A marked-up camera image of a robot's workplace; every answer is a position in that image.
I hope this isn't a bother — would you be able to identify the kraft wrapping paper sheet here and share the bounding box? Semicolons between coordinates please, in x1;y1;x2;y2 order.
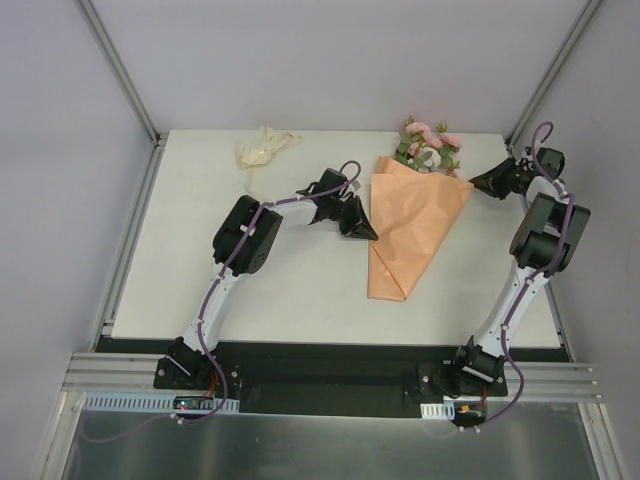
367;157;473;302

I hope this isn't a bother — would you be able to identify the pink fake flower stem three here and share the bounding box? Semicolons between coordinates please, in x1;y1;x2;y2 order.
445;157;468;181

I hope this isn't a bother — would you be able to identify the pink fake flower stem one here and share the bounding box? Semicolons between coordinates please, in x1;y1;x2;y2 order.
434;122;461;169

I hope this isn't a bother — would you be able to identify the pink fake flower stem four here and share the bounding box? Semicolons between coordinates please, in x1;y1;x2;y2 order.
410;146;442;173

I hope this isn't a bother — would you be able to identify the pink fake flower stem two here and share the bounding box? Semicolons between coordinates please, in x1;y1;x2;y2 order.
397;117;433;156

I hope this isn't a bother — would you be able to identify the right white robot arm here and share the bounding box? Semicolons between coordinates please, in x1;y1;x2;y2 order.
444;147;591;397

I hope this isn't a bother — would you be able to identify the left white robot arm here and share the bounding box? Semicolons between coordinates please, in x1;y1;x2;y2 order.
153;168;378;390

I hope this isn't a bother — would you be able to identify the cream ribbon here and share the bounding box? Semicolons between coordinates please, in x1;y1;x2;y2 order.
235;125;303;202

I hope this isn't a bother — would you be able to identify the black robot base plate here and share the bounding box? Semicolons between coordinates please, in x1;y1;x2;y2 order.
153;339;508;418

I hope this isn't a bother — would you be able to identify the right aluminium frame post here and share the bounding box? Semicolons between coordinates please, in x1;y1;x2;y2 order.
505;0;606;147

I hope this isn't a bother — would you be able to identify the aluminium frame post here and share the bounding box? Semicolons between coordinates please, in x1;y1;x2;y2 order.
74;0;161;144
505;0;606;147

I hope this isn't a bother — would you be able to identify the right white cable duct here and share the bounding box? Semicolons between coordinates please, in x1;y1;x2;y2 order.
420;402;455;421

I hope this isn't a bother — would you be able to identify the white cable duct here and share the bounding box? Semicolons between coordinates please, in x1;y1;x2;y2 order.
420;402;455;421
84;393;240;415

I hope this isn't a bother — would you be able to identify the left white cable duct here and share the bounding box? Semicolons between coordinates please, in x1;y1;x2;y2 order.
84;393;240;415

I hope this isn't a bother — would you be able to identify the left aluminium frame post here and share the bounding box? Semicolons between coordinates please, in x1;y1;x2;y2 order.
74;0;161;144

